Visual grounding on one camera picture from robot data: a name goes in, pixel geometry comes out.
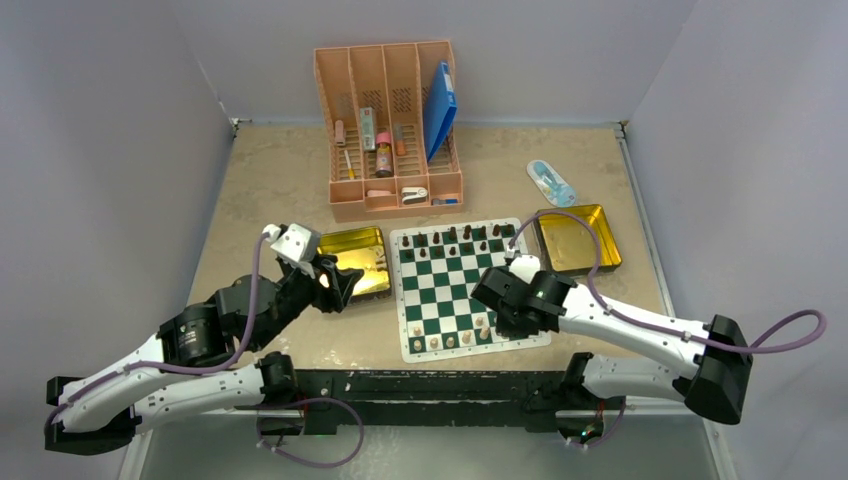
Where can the left gold tin tray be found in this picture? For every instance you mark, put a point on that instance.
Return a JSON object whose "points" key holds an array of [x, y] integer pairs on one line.
{"points": [[364, 249]]}

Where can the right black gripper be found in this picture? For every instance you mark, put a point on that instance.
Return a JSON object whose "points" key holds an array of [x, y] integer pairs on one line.
{"points": [[505, 328]]}

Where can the gold tin tray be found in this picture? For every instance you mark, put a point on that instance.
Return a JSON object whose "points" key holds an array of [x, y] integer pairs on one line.
{"points": [[567, 247], [364, 249]]}

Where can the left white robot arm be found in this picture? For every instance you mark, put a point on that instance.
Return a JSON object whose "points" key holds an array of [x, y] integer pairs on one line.
{"points": [[188, 366]]}

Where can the pink desk organizer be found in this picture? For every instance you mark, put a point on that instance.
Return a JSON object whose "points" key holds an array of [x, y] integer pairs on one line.
{"points": [[388, 115]]}

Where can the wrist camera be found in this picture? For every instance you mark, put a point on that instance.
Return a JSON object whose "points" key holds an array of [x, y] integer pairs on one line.
{"points": [[523, 265], [295, 246]]}

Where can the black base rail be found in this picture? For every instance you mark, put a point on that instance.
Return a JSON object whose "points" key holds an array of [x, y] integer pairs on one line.
{"points": [[536, 401]]}

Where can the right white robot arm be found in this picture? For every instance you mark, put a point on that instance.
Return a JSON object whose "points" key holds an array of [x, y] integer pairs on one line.
{"points": [[702, 365]]}

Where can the brown bottle pink cap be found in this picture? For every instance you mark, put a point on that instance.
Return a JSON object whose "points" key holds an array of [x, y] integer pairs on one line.
{"points": [[384, 155]]}

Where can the white green box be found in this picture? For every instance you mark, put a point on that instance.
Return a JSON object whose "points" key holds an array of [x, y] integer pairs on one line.
{"points": [[368, 128]]}

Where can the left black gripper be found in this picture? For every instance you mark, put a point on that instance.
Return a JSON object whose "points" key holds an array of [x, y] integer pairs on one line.
{"points": [[340, 282]]}

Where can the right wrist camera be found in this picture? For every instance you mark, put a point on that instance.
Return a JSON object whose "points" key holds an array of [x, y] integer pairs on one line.
{"points": [[523, 265]]}

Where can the blue white packaged item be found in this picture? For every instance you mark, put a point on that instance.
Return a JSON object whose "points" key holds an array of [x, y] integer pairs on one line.
{"points": [[551, 184]]}

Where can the white stapler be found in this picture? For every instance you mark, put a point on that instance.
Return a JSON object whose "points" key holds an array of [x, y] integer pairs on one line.
{"points": [[413, 195]]}

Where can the green white chess board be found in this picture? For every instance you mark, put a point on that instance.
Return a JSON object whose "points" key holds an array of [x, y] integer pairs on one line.
{"points": [[434, 270]]}

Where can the right gold tin tray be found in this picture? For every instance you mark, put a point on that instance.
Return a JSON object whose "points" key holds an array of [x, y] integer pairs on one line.
{"points": [[567, 247]]}

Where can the blue folder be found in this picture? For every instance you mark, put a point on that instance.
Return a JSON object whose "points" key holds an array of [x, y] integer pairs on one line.
{"points": [[439, 110]]}

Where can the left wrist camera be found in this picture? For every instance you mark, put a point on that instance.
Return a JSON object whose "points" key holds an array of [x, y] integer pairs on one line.
{"points": [[295, 246]]}

